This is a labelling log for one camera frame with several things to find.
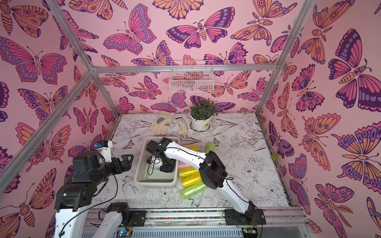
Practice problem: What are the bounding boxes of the green bag roll bottom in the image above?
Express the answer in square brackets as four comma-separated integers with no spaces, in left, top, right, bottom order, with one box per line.
[180,182,208,200]

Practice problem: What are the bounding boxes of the green bag roll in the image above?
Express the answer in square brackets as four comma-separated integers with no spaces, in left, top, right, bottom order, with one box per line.
[205,142,215,154]
[180,182,208,200]

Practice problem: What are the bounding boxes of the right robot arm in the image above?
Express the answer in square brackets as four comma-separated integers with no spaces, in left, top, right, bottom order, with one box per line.
[145,137,266,225]

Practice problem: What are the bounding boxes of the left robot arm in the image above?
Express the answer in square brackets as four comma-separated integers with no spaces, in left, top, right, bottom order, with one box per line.
[54,150,134,238]

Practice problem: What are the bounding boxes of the white plastic storage box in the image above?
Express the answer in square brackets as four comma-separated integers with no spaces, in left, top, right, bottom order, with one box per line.
[134,136,179,188]

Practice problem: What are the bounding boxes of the pink bag roll middle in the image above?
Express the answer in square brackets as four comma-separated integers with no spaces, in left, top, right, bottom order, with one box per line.
[178,162,191,170]

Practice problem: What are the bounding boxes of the yellow bag roll small middle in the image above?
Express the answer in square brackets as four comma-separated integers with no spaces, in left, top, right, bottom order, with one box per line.
[178,167,198,179]

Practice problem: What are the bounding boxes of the yellow bag roll top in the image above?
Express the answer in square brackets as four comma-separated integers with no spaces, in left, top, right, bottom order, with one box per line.
[184,144,198,152]

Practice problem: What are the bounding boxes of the yellow bag roll lower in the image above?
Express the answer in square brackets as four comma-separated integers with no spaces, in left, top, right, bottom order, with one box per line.
[182,173,202,188]

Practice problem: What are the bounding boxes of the green bag roll upright right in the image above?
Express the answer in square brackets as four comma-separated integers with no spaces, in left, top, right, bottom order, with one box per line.
[205,142,215,154]

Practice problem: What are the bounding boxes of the left beige work glove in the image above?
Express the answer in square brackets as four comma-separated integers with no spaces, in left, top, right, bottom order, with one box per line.
[150,111,175,135]

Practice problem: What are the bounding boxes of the beige work glove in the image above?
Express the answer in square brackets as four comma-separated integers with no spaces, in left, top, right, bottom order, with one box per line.
[150,111,175,135]
[176,118,190,138]

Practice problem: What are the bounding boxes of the right beige work glove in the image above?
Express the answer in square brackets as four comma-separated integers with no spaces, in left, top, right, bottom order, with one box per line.
[176,118,190,138]

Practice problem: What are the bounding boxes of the potted green plant white pot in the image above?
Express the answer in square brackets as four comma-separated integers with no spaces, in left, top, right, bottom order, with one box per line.
[190,99,216,132]

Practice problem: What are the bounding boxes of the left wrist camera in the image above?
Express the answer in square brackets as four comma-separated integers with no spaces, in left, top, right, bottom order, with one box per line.
[95,140,113,163]

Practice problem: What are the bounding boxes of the white wire basket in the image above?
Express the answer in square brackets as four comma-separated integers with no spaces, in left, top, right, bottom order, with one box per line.
[168,59,215,93]

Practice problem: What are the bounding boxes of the aluminium frame bars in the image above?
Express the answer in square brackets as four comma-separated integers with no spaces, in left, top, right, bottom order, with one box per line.
[1,1,316,192]

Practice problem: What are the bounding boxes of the white slotted cable duct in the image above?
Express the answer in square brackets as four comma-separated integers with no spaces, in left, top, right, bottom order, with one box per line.
[83,227,245,238]

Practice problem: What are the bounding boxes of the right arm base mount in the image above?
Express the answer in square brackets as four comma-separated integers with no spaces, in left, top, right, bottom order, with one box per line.
[222,209,267,226]

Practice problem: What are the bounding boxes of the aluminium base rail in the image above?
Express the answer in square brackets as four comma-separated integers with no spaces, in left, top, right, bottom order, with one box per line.
[83,208,307,230]

